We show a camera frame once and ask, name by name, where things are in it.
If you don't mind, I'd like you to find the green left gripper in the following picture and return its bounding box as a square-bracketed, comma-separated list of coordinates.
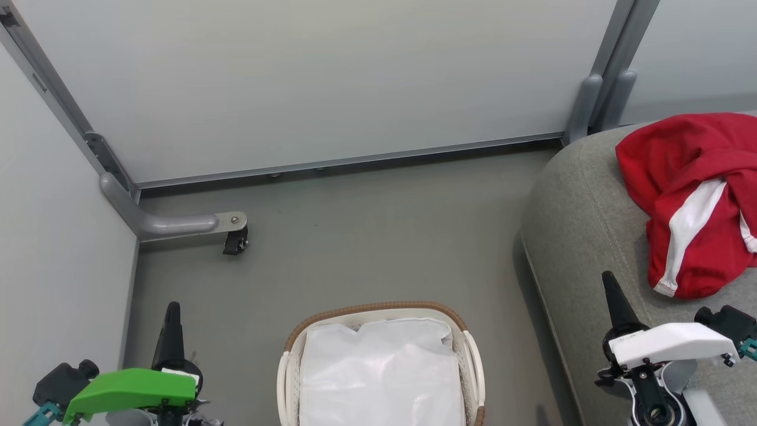
[62, 302, 203, 425]

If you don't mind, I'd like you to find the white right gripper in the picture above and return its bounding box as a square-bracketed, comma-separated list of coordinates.
[601, 270, 740, 371]

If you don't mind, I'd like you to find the red and white garment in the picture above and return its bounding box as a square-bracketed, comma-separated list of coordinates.
[615, 112, 757, 299]

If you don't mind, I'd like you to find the white basket with brown rim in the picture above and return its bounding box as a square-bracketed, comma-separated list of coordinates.
[276, 301, 487, 426]

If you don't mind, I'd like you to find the white plastic basket liner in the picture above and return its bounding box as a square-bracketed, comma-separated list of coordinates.
[299, 318, 467, 426]

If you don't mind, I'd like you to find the grey fabric sofa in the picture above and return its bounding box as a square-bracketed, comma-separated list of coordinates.
[519, 109, 757, 426]

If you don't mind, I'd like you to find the grey metal partition foot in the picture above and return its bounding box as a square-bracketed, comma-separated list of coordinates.
[99, 172, 248, 243]

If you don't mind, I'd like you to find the black caster wheel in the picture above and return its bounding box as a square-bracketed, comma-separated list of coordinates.
[222, 227, 250, 256]

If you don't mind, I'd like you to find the grey partition post with feet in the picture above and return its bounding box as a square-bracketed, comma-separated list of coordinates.
[562, 0, 661, 146]

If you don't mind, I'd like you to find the grey partition corner post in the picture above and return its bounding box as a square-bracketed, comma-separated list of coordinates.
[0, 0, 141, 203]

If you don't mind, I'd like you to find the grey partition bottom rail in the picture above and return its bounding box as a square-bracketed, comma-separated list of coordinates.
[135, 132, 566, 191]

